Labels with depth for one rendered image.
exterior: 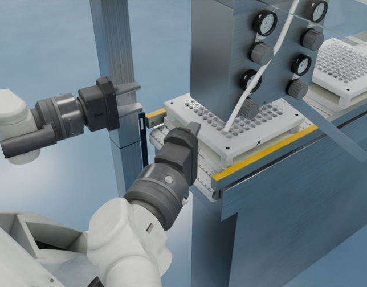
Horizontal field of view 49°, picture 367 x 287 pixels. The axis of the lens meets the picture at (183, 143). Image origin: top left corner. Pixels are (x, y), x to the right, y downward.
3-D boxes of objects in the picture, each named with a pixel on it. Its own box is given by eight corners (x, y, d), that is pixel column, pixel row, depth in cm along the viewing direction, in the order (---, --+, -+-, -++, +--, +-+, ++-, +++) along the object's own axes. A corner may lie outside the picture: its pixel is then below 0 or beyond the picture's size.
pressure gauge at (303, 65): (294, 78, 72) (298, 60, 69) (289, 76, 73) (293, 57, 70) (309, 72, 74) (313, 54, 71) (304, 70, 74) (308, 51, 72)
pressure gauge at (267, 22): (257, 39, 60) (260, 15, 58) (251, 36, 61) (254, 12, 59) (275, 33, 62) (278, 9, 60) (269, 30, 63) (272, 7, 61)
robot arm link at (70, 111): (101, 66, 84) (44, 80, 80) (117, 87, 78) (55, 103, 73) (109, 115, 92) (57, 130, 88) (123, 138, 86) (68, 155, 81)
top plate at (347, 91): (347, 101, 103) (349, 94, 102) (278, 64, 119) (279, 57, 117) (402, 73, 114) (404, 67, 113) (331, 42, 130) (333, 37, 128)
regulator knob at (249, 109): (245, 123, 68) (247, 101, 65) (235, 116, 70) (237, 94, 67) (259, 117, 69) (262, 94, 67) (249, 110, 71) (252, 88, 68)
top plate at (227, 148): (237, 80, 111) (237, 73, 110) (305, 122, 96) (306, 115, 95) (163, 108, 101) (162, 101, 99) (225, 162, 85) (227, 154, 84)
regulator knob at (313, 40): (309, 54, 68) (315, 29, 66) (298, 49, 70) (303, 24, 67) (323, 49, 70) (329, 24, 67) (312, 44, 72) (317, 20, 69)
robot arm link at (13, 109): (43, 143, 80) (12, 116, 87) (31, 105, 74) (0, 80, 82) (12, 158, 76) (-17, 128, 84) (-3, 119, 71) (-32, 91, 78)
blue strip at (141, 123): (144, 173, 111) (139, 114, 99) (143, 172, 112) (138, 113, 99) (149, 171, 112) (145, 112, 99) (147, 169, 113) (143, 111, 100)
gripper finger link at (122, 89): (142, 90, 84) (114, 97, 82) (136, 82, 86) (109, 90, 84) (141, 83, 83) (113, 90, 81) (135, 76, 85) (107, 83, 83)
